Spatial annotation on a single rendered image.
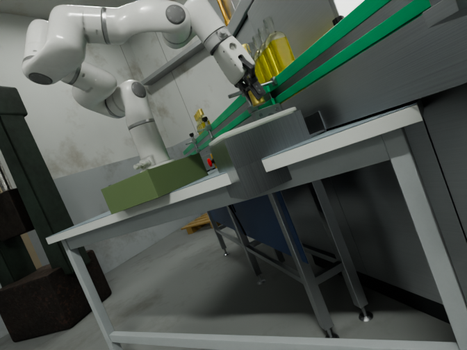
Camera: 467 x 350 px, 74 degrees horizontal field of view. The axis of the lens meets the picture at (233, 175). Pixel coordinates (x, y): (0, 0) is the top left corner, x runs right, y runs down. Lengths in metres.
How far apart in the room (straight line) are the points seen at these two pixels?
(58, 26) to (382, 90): 0.72
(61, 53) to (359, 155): 0.71
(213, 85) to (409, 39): 4.30
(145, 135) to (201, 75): 3.91
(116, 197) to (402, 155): 0.83
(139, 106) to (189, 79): 4.01
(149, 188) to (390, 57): 0.69
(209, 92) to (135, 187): 3.96
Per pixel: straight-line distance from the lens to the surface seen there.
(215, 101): 4.82
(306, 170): 0.77
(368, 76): 0.71
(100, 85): 1.07
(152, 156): 1.08
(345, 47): 0.77
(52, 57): 0.88
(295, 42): 1.21
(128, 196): 1.04
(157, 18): 0.82
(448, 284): 0.82
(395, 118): 0.67
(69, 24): 0.88
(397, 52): 0.65
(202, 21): 0.88
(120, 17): 0.87
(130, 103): 1.10
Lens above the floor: 0.79
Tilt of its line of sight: 4 degrees down
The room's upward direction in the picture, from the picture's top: 22 degrees counter-clockwise
